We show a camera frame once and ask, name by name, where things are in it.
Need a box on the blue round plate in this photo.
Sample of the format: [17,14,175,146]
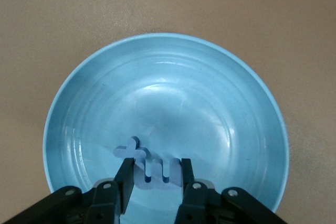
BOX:
[43,33,290,224]

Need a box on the blue letter t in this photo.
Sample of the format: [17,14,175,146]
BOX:
[112,135,150,167]

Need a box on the blue letter m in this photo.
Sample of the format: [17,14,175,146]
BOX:
[134,157,183,191]

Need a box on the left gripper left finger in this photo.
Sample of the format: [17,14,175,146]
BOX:
[0,157,136,224]

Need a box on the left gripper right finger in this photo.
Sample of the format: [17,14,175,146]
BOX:
[174,158,287,224]

